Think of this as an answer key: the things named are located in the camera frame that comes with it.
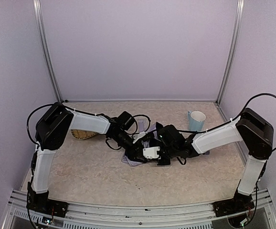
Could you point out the light blue ceramic mug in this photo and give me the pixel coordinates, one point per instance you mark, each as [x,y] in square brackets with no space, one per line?
[196,120]

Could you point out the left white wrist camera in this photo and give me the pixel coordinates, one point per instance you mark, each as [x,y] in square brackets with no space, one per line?
[138,136]

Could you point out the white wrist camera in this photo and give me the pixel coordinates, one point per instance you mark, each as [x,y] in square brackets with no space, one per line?
[138,136]
[151,152]

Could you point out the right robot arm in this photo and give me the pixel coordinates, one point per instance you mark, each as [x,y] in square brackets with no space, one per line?
[250,129]

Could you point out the front aluminium rail base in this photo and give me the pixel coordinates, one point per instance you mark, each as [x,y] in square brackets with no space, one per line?
[91,216]

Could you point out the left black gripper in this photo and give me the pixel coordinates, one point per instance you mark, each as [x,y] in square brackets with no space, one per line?
[137,150]

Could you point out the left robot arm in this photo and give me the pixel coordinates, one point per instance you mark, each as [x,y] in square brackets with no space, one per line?
[51,131]

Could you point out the left aluminium frame post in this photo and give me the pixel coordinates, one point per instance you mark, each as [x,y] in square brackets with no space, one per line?
[45,49]

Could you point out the aluminium frame post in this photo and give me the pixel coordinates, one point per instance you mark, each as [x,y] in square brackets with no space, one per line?
[45,49]
[232,50]

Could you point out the woven bamboo tray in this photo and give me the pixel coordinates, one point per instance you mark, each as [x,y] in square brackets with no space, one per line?
[82,135]

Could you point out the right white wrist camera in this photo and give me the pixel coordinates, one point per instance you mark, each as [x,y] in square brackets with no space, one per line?
[151,152]

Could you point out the lilac folding umbrella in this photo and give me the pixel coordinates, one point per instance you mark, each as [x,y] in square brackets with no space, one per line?
[162,144]

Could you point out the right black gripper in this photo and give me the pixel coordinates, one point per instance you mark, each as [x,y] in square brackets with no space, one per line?
[163,157]

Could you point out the right aluminium frame post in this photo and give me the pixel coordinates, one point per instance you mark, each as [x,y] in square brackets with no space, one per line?
[232,50]

